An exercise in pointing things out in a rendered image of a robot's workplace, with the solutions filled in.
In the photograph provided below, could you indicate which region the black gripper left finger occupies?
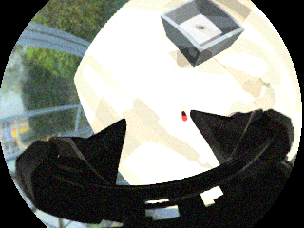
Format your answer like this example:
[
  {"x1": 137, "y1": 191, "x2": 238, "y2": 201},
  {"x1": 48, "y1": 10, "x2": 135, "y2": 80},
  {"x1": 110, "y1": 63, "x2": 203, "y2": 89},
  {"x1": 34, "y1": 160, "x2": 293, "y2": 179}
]
[{"x1": 48, "y1": 119, "x2": 126, "y2": 185}]

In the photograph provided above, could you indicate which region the red peg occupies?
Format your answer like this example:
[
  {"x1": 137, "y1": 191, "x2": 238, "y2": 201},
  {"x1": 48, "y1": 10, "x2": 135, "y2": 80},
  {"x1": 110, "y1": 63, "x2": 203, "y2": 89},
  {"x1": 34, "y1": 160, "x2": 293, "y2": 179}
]
[{"x1": 181, "y1": 111, "x2": 189, "y2": 121}]

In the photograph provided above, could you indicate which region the black open box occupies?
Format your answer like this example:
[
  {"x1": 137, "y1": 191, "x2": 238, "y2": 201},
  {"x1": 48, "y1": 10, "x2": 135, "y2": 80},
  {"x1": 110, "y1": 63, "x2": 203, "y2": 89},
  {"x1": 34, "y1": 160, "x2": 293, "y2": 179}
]
[{"x1": 160, "y1": 0, "x2": 244, "y2": 67}]

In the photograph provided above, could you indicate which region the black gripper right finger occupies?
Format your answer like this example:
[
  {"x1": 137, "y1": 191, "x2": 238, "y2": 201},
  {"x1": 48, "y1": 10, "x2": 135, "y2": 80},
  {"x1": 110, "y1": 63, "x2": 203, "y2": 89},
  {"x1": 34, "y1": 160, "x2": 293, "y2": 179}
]
[{"x1": 189, "y1": 107, "x2": 263, "y2": 164}]

